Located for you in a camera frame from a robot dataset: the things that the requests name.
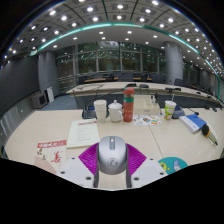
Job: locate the white leaning board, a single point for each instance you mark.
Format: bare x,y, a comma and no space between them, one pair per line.
50,94

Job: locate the red and white printed brochure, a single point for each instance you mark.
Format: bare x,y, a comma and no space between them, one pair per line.
53,153

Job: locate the green and white paper cup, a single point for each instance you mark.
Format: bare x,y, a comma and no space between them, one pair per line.
169,110

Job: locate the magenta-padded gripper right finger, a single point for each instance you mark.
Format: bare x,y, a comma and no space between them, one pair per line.
140,160

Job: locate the ceiling lights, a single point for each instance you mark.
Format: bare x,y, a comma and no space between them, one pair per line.
90,9

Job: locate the silver computer mouse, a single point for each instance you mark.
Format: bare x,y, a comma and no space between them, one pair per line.
112,155

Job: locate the white lidded ceramic mug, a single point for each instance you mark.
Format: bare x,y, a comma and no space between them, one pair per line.
115,113

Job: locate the grey boxy monitor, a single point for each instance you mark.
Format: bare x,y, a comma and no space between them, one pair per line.
39,100

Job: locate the red thermos bottle green band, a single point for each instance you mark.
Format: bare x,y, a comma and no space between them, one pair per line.
128,106

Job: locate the white booklet with red title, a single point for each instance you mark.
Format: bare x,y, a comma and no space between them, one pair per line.
83,133

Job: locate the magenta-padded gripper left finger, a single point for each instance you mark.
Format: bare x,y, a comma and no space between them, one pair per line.
83,160

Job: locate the colourful printed leaflet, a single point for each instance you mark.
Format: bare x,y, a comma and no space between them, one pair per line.
146,120

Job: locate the white paper cup stack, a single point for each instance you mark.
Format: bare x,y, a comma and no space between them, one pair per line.
100,111

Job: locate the dark office chairs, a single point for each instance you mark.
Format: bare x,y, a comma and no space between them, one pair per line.
156,78

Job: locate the black desk microphone unit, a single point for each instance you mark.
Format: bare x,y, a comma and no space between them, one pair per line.
88,114

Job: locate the grey desk microphone unit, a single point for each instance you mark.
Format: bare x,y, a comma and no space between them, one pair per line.
178,113

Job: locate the round teal cartoon mouse pad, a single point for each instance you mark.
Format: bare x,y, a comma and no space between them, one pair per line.
170,165

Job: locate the long curved conference table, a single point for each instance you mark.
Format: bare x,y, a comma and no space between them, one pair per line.
110,87

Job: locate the blue and white folder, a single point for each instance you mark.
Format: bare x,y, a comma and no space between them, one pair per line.
195,121

